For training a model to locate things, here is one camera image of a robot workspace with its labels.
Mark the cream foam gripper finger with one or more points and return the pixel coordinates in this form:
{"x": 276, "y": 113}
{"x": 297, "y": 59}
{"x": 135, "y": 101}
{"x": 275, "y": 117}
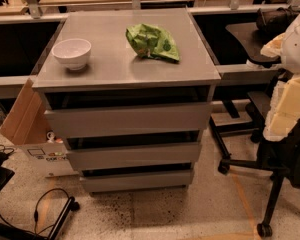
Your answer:
{"x": 284, "y": 110}

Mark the grey top drawer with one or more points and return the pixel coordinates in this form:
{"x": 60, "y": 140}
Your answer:
{"x": 116, "y": 121}

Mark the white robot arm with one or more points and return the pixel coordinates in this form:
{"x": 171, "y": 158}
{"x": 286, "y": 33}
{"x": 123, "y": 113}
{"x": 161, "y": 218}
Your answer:
{"x": 287, "y": 46}

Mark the grey bottom drawer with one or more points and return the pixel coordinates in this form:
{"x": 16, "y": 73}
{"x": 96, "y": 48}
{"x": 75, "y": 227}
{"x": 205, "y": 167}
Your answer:
{"x": 137, "y": 181}

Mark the grey drawer cabinet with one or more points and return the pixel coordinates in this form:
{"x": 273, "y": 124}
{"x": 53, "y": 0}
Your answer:
{"x": 115, "y": 77}

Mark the black office chair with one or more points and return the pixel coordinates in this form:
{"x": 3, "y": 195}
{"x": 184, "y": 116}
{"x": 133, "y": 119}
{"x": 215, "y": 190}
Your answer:
{"x": 282, "y": 158}

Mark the black side desk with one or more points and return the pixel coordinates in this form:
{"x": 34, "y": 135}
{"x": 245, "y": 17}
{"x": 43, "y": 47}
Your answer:
{"x": 252, "y": 40}

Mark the black device on desk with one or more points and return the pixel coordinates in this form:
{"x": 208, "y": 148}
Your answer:
{"x": 275, "y": 22}

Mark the green crumpled chip bag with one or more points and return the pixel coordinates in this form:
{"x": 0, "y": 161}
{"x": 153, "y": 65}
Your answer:
{"x": 153, "y": 42}

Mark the white ceramic bowl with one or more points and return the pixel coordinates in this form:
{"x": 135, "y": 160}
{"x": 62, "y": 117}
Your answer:
{"x": 73, "y": 53}

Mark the brown cardboard box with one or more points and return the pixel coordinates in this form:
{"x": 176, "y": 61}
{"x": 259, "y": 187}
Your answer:
{"x": 26, "y": 123}

